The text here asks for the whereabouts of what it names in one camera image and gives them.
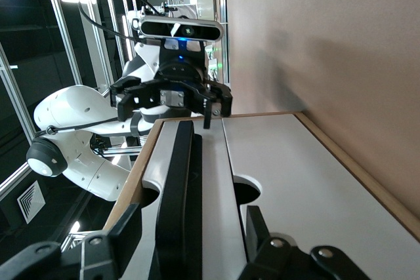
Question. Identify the white plastic container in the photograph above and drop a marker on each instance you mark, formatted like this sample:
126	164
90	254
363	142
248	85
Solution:
205	6

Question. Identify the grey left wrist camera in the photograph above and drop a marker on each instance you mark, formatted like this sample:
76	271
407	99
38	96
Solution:
157	29

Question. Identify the aluminium frame post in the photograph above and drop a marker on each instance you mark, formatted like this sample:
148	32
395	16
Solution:
60	24
95	31
223	47

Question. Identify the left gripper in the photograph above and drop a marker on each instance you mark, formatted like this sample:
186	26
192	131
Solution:
180	73

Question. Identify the white square ceiling vent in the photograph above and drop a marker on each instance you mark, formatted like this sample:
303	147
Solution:
31	202

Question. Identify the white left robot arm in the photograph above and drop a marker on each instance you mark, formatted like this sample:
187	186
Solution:
72	106

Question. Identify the brown table cover sheet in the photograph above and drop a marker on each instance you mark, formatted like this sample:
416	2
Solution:
328	47

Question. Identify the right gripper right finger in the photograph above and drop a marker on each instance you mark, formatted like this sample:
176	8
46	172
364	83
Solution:
262	257

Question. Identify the white left camera bracket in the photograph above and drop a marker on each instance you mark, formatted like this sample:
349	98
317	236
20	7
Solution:
146	57

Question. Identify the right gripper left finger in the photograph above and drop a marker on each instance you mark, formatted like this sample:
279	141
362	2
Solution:
98	257

